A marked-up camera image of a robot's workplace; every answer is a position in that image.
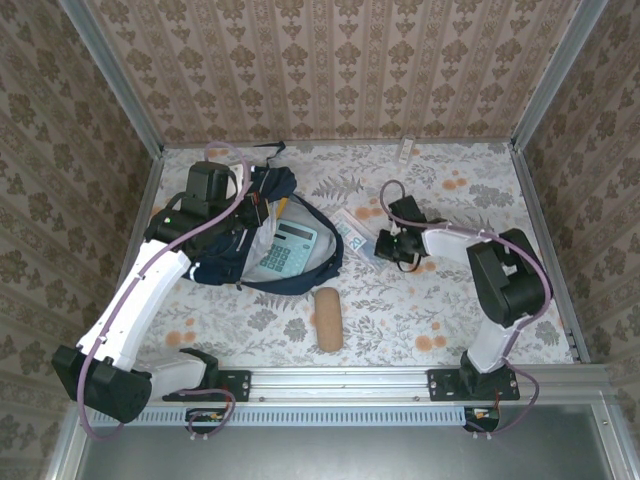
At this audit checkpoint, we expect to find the navy blue backpack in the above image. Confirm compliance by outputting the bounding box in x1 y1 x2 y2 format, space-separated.
184 141 345 296

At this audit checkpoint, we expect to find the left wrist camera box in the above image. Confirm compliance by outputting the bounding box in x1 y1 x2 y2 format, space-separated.
185 160 235 202

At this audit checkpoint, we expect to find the aluminium mounting rail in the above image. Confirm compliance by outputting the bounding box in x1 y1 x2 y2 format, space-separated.
74 363 609 401

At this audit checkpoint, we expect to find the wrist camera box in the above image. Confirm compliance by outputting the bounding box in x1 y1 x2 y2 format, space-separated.
185 160 235 202
387 195 427 227

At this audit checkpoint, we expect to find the aluminium table back rail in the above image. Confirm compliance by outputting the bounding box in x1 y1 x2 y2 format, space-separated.
162 138 514 149

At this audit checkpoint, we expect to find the floral patterned table cover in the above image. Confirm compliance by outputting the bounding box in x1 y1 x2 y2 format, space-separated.
108 142 576 369

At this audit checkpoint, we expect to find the grey metal sheet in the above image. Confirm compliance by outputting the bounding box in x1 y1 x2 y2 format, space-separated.
47 399 640 480

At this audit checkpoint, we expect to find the brown cork pencil case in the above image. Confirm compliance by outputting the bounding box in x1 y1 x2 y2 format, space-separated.
313 288 345 353

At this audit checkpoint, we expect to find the black wiring connector bracket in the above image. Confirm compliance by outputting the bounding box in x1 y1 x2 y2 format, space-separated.
462 405 503 441
184 405 236 444

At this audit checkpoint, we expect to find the aluminium table side rail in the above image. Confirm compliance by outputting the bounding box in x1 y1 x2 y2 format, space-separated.
94 149 165 369
509 144 591 364

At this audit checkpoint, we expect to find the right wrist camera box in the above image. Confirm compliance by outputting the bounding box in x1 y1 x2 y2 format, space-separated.
387 195 427 227

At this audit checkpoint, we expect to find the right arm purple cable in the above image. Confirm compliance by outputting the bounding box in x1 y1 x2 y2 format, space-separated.
379 178 554 437

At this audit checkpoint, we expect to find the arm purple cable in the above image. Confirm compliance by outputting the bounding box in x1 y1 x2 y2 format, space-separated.
77 141 253 441
379 178 554 437

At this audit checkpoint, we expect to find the aluminium frame corner post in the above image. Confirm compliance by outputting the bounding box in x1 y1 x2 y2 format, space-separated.
58 0 165 157
508 0 610 151

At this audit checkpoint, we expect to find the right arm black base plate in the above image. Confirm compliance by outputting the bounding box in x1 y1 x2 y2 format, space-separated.
427 368 521 404

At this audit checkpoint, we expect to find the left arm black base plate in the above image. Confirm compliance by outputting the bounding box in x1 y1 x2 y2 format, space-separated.
162 369 251 404

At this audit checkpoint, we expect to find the ruler set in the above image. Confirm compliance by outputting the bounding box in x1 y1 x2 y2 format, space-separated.
331 206 387 267

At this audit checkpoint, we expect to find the mint green calculator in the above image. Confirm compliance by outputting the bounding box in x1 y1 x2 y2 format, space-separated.
257 218 320 277

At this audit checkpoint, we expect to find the slotted grey cable duct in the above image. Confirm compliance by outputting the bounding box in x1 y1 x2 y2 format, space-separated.
92 405 469 427

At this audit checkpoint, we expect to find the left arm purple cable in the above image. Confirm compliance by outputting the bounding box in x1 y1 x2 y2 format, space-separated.
77 141 253 441

